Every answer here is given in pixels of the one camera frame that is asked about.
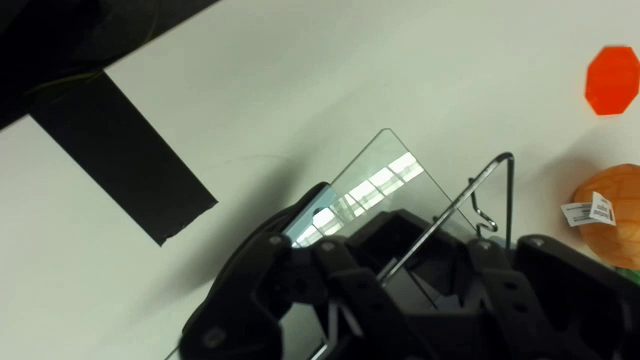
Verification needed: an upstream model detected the orange octagon sticker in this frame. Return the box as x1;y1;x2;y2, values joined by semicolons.
584;43;640;115

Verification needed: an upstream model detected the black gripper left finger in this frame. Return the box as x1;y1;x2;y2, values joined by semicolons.
176;181;427;360

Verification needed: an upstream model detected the metal wire oven rack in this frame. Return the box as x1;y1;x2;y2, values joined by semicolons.
341;152;511;360

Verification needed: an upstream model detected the orange plush pumpkin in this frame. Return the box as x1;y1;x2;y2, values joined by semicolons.
559;163;640;270

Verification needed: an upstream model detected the black tape strip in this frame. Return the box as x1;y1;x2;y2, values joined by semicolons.
32;73;217;245

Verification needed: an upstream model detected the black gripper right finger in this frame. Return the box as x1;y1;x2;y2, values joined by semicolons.
468;234;640;360

